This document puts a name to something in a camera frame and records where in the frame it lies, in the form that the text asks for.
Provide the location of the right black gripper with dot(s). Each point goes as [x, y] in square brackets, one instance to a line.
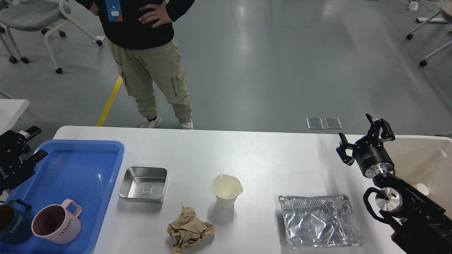
[369, 152]

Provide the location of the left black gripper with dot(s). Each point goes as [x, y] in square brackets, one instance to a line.
[14, 172]

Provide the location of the dark teal HOME mug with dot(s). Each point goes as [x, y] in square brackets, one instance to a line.
[15, 222]

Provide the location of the pink HOME mug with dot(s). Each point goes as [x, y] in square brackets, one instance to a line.
[58, 223]

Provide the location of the square stainless steel dish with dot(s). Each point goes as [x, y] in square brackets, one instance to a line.
[144, 184]

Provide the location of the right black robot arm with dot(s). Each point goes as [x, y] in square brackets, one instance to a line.
[420, 225]

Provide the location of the person's right hand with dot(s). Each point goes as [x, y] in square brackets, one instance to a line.
[94, 9]

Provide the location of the person's left hand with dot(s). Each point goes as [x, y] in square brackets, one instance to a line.
[157, 15]

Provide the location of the silver floor plate right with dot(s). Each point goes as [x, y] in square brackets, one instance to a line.
[333, 123]

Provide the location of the silver floor plate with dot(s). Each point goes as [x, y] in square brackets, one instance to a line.
[333, 123]
[315, 123]

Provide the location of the white side table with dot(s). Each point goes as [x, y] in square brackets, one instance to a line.
[10, 111]

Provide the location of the silver floor plate left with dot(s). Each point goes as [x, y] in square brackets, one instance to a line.
[315, 123]

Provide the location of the blue plastic tray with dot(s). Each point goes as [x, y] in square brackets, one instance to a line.
[81, 170]

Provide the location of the white plastic bin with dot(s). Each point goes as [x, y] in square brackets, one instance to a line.
[426, 160]

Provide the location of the aluminium foil container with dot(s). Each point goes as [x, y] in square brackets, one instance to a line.
[319, 221]

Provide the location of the grey office chair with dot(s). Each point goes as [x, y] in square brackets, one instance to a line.
[37, 15]

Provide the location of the white paper cup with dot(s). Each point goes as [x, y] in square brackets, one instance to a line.
[227, 188]

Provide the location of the person in black sweater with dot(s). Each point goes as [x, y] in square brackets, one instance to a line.
[146, 55]

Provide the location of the blue ID badge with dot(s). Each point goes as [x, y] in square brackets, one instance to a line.
[114, 12]

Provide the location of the crumpled brown paper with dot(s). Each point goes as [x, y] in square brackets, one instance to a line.
[188, 230]

